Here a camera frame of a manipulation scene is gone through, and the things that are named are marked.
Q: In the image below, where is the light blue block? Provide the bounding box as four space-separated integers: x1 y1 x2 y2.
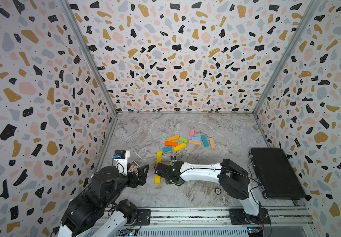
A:
192 136 201 141

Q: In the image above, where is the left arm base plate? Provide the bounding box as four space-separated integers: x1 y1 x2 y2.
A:
127 209 151 226

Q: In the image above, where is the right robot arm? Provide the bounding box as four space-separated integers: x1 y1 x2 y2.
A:
155 159 271 225

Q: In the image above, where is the green block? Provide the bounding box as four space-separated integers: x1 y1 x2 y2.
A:
178 137 188 144

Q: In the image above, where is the long yellow block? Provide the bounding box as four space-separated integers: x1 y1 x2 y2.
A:
154 175 161 185
156 151 162 164

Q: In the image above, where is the teal short block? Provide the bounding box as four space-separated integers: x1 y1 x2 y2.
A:
162 146 173 153

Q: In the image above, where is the aluminium rail frame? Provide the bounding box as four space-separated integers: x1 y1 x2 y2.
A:
62 206 319 237

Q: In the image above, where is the poker chip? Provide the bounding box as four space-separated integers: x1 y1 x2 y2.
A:
215 188 222 195

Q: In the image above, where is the colourful card box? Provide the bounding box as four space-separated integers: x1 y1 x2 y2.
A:
128 161 140 174

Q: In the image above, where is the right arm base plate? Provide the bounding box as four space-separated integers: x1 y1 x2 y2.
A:
229 207 271 225

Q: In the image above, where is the beige wooden block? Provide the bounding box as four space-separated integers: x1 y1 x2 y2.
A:
209 137 216 150

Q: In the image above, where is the teal long block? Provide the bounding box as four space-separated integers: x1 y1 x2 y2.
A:
201 135 209 147

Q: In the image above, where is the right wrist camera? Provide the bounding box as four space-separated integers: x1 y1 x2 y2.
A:
170 156 177 163

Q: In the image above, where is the tan wooden block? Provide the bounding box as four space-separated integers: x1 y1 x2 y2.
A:
188 140 202 145

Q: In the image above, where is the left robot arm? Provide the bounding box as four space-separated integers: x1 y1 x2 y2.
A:
58 166 149 237

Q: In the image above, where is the black case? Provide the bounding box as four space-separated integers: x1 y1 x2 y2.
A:
249 148 306 200

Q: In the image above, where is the amber orange block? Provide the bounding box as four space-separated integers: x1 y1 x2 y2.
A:
167 135 179 142

